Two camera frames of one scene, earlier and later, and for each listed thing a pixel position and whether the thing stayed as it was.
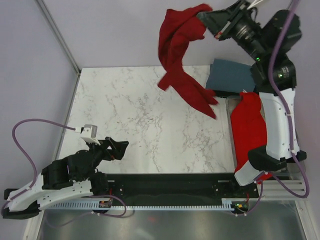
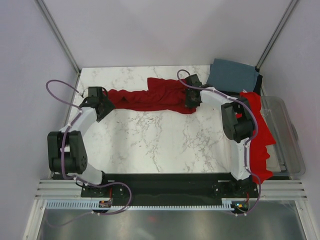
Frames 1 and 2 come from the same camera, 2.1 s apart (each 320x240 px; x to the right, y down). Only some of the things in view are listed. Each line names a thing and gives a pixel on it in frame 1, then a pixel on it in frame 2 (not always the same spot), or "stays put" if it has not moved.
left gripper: (117, 152) to (109, 107)
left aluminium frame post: (60, 36) stays put
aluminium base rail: (272, 190) stays put
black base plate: (174, 187) stays put
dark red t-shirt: (178, 25) to (162, 95)
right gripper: (221, 22) to (190, 105)
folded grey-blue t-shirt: (225, 76) stays put
